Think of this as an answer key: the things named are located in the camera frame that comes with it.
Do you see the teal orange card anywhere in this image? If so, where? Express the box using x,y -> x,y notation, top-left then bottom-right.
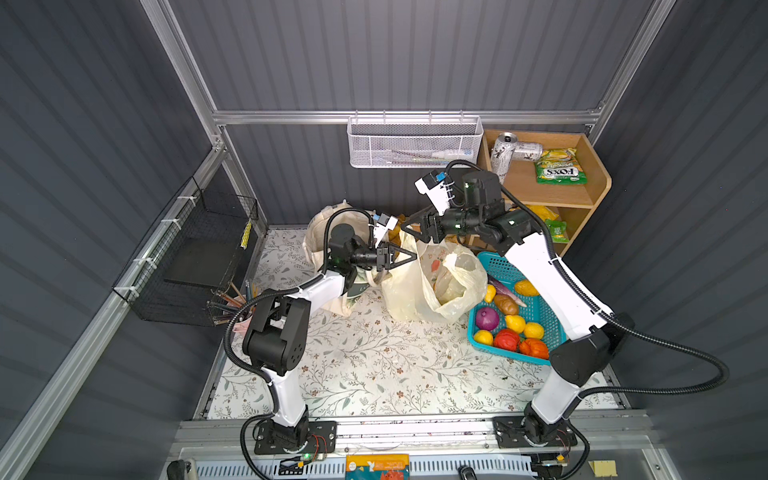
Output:
345,454 -> 410,480

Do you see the yellow fruit centre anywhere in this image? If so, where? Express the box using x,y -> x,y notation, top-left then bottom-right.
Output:
523,322 -> 546,340

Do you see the yellow fruit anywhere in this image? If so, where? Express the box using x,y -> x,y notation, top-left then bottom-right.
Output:
473,330 -> 494,346
523,322 -> 546,340

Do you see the canvas tote bag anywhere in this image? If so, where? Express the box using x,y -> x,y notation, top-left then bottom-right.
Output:
302,200 -> 376,317

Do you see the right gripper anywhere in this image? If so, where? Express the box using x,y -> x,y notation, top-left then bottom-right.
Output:
399,202 -> 481,246

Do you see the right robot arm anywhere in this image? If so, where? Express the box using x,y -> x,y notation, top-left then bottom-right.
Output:
402,170 -> 634,446

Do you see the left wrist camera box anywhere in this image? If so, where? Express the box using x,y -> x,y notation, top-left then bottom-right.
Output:
372,213 -> 398,247

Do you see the tall white energy can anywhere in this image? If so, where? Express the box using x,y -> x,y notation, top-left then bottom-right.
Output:
490,132 -> 518,184

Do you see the teal plastic basket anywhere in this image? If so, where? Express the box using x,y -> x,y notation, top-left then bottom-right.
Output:
467,252 -> 566,366

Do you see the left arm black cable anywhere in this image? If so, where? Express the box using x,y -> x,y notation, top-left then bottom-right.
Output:
223,206 -> 376,480

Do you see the yellow corn piece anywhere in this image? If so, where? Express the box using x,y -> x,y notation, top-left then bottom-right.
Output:
514,279 -> 540,297

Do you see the red tomato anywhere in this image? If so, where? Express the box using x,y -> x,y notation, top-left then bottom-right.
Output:
492,329 -> 521,352

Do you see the brown potato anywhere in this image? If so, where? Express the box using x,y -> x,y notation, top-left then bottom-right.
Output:
493,294 -> 519,316

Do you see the white wire wall basket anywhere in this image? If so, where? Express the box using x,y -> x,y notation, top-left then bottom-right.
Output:
346,114 -> 484,169

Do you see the black wire wall basket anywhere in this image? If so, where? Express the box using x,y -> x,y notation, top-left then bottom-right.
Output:
113,180 -> 260,327

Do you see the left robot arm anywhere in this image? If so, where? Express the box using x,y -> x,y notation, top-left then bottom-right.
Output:
242,218 -> 418,450

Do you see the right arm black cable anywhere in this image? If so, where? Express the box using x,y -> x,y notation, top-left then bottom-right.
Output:
443,158 -> 731,480

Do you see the yellow pear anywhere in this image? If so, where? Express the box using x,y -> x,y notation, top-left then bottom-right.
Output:
483,284 -> 497,303

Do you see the yellow lemon top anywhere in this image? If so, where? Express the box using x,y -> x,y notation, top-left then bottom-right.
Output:
505,315 -> 527,334

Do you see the pink pencil cup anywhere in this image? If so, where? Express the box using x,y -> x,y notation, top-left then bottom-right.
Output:
206,282 -> 258,326

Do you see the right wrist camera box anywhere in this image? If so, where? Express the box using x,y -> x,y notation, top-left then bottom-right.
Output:
414,170 -> 453,216

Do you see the wooden shelf unit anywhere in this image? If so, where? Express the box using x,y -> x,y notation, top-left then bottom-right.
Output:
503,131 -> 612,256

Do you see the purple eggplant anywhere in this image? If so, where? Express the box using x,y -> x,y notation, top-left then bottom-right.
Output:
488,275 -> 527,308

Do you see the lying white can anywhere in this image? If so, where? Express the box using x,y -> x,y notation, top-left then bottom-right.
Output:
511,141 -> 544,162

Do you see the small green packet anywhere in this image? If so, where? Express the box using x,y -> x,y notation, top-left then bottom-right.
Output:
545,219 -> 569,244

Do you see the yellow snack packet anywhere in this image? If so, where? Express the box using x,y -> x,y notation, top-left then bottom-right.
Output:
529,205 -> 560,226

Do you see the orange pumpkin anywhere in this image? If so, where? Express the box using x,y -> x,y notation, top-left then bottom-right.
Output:
519,338 -> 549,360

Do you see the green candy bag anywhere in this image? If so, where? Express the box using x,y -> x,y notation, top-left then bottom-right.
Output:
534,147 -> 588,185

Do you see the purple onion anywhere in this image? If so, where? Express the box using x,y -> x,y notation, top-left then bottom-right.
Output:
474,307 -> 500,332

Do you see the yellow plastic grocery bag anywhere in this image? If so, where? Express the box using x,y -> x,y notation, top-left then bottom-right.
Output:
381,233 -> 487,324

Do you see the yellow fruit bottom left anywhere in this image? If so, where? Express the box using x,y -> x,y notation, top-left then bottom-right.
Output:
473,330 -> 494,346

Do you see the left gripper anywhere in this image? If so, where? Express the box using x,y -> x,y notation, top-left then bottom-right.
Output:
346,242 -> 415,276

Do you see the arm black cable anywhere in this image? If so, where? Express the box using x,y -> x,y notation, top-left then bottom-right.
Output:
443,158 -> 731,480
223,206 -> 376,480

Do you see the toothpaste tube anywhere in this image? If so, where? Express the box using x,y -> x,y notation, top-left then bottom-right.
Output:
430,149 -> 476,162

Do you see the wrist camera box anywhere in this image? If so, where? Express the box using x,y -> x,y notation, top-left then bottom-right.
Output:
414,170 -> 453,216
372,213 -> 398,247

